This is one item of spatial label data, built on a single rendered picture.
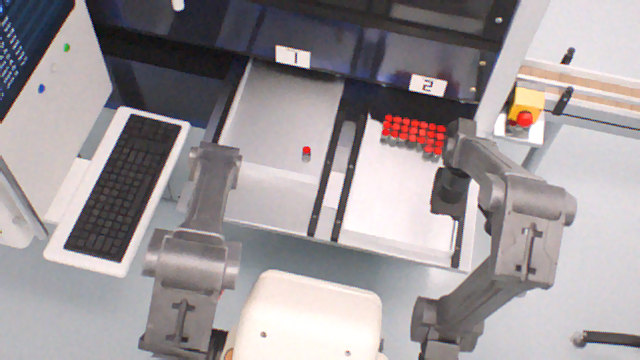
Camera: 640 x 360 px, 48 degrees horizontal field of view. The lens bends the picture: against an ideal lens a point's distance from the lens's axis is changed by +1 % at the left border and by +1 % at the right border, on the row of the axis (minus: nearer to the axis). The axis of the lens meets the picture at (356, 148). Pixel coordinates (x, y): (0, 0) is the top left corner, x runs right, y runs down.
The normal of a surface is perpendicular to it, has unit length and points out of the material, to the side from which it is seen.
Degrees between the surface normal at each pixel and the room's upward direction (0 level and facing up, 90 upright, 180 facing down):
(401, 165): 0
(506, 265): 28
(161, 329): 55
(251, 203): 0
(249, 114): 0
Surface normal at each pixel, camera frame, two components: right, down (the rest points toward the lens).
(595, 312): 0.09, -0.54
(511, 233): 0.08, -0.08
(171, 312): 0.09, 0.37
